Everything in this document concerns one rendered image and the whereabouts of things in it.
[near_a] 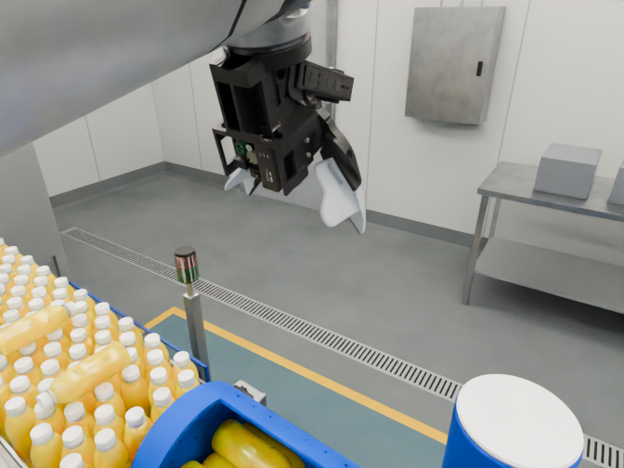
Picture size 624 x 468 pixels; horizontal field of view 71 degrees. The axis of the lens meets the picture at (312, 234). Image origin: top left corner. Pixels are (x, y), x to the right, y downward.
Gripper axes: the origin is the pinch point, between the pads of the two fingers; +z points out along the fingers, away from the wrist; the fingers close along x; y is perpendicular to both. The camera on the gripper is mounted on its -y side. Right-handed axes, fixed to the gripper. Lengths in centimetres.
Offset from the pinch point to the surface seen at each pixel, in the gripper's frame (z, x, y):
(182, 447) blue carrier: 56, -23, 21
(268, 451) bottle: 53, -7, 13
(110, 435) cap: 57, -39, 26
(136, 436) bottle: 63, -37, 23
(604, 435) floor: 206, 87, -107
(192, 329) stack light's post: 85, -61, -11
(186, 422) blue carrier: 44, -20, 18
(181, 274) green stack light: 64, -63, -17
